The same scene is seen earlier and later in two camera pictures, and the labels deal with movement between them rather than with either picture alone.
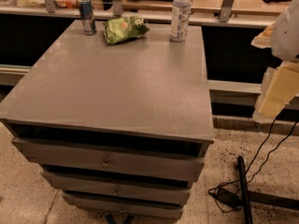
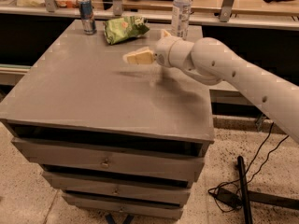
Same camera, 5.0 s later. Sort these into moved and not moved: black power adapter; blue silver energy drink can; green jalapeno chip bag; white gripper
Moved: white gripper
Not moved: green jalapeno chip bag; blue silver energy drink can; black power adapter
